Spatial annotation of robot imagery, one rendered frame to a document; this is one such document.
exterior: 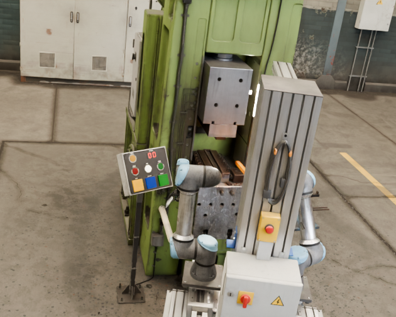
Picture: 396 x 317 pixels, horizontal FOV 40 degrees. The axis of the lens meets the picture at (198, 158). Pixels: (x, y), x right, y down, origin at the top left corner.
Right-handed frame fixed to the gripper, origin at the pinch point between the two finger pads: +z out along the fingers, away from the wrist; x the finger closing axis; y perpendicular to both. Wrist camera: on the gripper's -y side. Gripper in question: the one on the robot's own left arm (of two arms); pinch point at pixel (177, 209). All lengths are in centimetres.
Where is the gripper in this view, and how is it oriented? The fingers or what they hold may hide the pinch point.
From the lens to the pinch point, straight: 352.0
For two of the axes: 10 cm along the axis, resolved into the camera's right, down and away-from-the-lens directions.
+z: -1.2, 9.1, 4.0
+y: -0.5, 3.9, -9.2
